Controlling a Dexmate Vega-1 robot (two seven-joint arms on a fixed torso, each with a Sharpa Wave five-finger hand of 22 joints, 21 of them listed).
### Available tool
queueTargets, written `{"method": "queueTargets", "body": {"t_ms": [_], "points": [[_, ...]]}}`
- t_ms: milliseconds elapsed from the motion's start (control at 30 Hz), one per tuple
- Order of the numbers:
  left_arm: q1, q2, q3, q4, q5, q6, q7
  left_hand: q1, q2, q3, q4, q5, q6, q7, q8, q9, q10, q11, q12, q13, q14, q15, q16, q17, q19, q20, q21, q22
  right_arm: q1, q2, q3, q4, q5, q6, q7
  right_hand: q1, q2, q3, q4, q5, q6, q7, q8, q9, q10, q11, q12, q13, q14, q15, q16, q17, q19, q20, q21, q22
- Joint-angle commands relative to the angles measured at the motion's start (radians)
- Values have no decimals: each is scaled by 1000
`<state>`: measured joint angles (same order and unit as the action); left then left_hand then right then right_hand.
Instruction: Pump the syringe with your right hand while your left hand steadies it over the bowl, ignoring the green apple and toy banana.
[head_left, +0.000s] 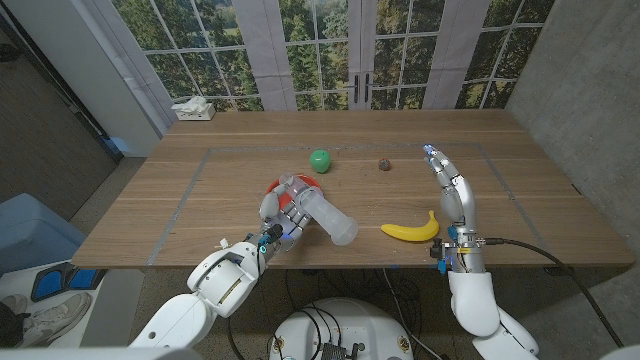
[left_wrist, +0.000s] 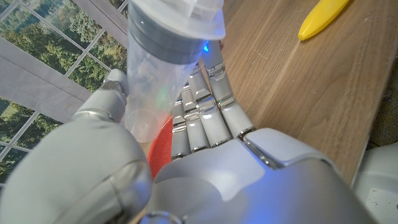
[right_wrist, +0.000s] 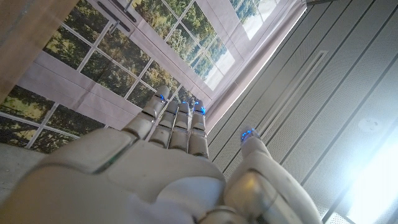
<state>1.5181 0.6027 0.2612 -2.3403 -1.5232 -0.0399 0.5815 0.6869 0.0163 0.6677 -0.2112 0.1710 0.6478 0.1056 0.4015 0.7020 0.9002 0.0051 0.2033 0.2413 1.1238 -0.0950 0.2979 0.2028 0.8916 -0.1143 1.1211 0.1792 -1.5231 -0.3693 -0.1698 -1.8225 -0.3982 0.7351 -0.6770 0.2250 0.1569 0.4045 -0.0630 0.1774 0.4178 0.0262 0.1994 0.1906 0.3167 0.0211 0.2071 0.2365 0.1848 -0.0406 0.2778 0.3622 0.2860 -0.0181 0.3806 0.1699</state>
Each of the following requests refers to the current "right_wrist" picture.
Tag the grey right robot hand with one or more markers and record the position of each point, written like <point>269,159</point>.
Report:
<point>140,180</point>

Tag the printed window backdrop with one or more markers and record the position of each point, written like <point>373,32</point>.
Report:
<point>124,53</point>

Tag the white ceiling smoke detector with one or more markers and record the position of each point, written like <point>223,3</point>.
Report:
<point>369,124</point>

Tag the bright ceiling light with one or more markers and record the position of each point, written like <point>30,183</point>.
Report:
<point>376,186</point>

